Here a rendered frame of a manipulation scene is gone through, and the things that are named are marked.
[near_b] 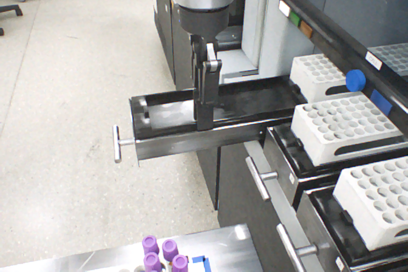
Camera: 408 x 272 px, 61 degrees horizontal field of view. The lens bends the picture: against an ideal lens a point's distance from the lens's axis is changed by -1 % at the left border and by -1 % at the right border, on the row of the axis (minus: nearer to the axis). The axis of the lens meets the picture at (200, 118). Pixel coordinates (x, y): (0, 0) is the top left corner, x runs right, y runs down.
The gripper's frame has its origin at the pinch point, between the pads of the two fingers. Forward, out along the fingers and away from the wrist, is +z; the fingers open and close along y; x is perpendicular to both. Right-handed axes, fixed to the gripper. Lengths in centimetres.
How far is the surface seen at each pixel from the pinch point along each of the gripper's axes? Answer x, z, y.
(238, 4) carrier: -19.6, -2.4, 39.2
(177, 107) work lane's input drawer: 3.8, 3.8, 6.4
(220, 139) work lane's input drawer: -3.0, 6.6, -2.2
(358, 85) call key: -16.9, -13.9, -16.8
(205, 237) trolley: 5.7, 2.3, -24.2
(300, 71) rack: -21.8, -1.6, 5.2
